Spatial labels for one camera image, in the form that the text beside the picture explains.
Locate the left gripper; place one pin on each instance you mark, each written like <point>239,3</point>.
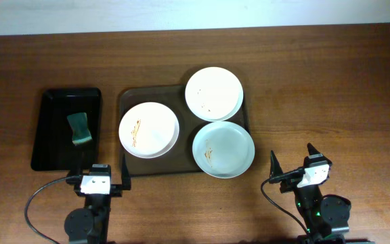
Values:
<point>119,190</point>

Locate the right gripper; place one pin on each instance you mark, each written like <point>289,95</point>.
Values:
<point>292,181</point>

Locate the green and yellow sponge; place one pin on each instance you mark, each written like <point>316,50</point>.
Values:
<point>79,125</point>

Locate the white plate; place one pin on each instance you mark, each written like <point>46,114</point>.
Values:
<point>214,94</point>
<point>148,130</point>

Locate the pale blue plate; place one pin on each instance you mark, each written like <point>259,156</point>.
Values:
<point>223,149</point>

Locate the white plate top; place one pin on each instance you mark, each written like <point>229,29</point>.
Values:
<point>214,94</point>

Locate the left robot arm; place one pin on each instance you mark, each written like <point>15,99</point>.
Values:
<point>89,224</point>

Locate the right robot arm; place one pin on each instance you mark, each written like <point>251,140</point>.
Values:
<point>325,217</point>

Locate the black rectangular tray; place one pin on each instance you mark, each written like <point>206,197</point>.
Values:
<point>53,149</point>

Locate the brown plastic serving tray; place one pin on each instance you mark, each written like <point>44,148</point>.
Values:
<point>179,160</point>

